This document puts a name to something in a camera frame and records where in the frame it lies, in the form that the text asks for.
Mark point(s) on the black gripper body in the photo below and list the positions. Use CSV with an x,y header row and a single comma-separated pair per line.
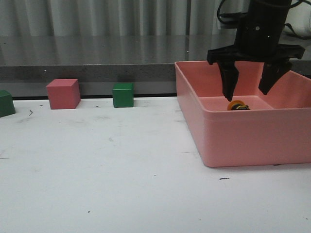
x,y
257,36

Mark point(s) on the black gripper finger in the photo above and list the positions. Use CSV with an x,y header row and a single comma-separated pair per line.
x,y
272,72
229,75

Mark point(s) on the yellow push button switch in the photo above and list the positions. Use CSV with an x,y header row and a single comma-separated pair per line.
x,y
237,105

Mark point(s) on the white appliance in background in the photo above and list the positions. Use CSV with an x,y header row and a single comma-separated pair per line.
x,y
298,21

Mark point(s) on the pink plastic bin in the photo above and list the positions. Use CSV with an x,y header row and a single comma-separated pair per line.
x,y
276,128

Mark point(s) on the green cube block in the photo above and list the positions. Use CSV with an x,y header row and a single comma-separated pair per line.
x,y
123,95

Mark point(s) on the pink cube block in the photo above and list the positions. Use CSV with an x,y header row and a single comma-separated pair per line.
x,y
63,93

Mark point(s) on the grey curtain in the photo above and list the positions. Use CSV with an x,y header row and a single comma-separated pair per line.
x,y
114,17

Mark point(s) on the green block at left edge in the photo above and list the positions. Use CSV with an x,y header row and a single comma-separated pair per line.
x,y
6,104

